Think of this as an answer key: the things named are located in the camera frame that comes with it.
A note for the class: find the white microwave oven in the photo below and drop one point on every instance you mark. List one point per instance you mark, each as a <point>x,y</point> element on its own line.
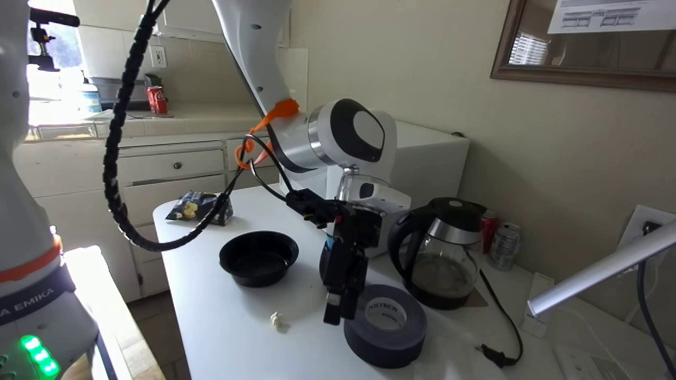
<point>429,161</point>

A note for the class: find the wood framed picture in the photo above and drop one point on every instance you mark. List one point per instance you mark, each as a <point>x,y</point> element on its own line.
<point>598,78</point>

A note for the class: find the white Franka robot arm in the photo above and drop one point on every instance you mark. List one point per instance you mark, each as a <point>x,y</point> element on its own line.
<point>261,56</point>

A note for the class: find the white upper cabinet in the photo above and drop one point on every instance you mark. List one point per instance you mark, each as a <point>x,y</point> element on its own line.
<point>181,18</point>

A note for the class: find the white switch plate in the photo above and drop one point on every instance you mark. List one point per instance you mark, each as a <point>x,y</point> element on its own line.
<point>157,57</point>

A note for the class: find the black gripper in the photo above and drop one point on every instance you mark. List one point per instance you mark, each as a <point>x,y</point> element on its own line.
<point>355,240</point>

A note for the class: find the red can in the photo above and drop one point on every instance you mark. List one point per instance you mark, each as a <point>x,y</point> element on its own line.
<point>487,236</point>
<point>157,100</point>

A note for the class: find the light wooden side table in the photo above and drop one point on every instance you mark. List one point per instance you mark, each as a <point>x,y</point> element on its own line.
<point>106,297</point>

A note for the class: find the white wall outlet plate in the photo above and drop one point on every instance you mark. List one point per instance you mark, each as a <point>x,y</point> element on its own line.
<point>633,225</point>

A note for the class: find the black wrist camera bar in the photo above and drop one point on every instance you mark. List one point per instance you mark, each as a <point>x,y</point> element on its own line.
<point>312,208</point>

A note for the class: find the black plastic bowl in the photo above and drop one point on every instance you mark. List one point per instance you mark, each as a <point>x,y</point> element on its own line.
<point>255,265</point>

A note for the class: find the silver soda can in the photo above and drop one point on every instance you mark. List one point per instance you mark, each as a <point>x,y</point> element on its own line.
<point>506,245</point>

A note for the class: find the black camera on stand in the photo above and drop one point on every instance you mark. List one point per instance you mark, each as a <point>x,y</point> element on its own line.
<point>45,38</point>

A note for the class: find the kitchen cabinet with drawers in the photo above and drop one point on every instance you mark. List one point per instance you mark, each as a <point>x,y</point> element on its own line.
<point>176,191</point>

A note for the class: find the black tape roll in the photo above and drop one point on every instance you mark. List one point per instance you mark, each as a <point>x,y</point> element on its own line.
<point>365,339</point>

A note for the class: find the silver metal bar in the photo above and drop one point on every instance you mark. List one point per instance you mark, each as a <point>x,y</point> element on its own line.
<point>598,271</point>

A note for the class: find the black snack bag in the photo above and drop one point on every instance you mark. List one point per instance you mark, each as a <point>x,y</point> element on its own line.
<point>197,208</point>

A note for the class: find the white popcorn piece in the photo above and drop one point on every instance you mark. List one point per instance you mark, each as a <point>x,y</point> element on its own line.
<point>280,321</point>

